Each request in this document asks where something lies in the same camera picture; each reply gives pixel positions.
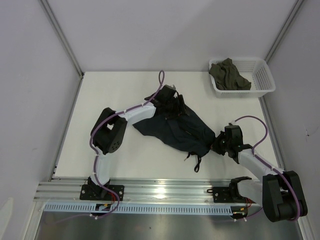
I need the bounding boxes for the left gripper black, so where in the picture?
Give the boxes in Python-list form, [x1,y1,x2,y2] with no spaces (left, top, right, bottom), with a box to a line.
[164,95,189,121]

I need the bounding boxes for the right aluminium frame post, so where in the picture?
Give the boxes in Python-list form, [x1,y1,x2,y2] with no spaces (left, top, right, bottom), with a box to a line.
[264,0,307,64]

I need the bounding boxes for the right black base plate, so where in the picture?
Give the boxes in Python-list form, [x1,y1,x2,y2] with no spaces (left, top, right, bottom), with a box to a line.
[206,186,262,204]

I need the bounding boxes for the aluminium mounting rail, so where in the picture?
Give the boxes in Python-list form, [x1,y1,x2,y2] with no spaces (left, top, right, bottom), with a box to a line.
[33,178,231,205]

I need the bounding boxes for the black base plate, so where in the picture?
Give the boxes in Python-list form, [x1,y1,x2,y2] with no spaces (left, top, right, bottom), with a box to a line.
[206,186,262,204]
[79,184,125,201]

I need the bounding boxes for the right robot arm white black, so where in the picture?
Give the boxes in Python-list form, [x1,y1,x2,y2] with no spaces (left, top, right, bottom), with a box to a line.
[207,125,308,222]

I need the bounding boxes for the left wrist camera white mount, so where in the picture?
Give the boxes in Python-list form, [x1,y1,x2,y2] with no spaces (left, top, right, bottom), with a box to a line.
[164,84,176,91]

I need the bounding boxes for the olive green shorts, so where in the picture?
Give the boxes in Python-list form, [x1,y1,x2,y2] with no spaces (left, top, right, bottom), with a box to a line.
[209,58,252,91]

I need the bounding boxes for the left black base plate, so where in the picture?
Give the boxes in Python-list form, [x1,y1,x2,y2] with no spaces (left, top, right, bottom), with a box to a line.
[79,184,125,201]

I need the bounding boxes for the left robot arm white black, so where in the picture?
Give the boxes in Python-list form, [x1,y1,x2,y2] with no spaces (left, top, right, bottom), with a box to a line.
[87,85,189,200]

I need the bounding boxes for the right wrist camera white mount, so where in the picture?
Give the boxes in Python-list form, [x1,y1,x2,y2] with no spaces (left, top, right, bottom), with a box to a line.
[228,120,237,125]

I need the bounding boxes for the aluminium frame post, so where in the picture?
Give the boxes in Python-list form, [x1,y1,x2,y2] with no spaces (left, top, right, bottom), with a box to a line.
[38,0,85,77]
[264,0,307,64]

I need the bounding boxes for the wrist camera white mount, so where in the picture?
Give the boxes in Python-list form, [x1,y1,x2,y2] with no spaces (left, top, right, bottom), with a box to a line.
[164,84,176,91]
[228,120,237,125]

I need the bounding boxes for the left aluminium frame post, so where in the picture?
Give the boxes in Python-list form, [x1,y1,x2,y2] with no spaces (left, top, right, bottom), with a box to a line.
[38,0,85,77]

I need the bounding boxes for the white plastic basket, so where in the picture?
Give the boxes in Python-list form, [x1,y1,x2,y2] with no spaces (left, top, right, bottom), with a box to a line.
[208,57,276,98]

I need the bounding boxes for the white slotted cable duct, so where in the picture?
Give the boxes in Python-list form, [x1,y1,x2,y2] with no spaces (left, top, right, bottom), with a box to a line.
[43,202,233,216]

